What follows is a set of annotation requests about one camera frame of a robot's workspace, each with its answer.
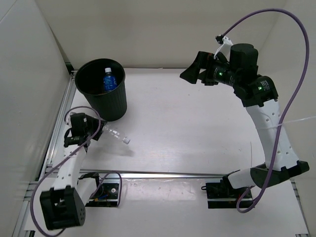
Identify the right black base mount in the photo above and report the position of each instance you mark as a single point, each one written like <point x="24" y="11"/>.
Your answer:
<point x="220" y="198"/>

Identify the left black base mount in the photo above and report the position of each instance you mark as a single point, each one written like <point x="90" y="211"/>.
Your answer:
<point x="109" y="193"/>

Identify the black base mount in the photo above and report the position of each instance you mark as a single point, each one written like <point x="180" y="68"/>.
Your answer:
<point x="220" y="198"/>
<point x="109" y="193"/>

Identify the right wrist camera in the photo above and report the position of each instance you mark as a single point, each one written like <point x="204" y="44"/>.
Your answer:
<point x="225" y="45"/>

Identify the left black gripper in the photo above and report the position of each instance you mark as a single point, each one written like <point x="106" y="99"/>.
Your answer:
<point x="92" y="120"/>

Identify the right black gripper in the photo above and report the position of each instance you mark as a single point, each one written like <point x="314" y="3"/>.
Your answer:
<point x="191" y="74"/>

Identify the clear unlabelled plastic bottle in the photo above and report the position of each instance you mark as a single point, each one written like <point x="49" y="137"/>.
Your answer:
<point x="110" y="132"/>

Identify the aluminium frame rail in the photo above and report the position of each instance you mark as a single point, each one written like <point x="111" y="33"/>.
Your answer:
<point x="154" y="175"/>

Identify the blue label clear bottle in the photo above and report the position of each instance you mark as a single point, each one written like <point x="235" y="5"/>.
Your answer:
<point x="109" y="81"/>

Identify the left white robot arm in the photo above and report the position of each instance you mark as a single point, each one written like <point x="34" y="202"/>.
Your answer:
<point x="63" y="205"/>

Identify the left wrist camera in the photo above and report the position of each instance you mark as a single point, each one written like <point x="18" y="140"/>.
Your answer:
<point x="67" y="118"/>

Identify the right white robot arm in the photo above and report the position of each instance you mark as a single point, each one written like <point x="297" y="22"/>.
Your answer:
<point x="259" y="96"/>

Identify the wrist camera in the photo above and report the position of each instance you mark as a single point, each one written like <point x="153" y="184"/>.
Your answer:
<point x="67" y="118"/>
<point x="225" y="45"/>

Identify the black plastic bin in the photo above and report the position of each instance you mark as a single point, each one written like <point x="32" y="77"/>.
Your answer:
<point x="89" y="79"/>

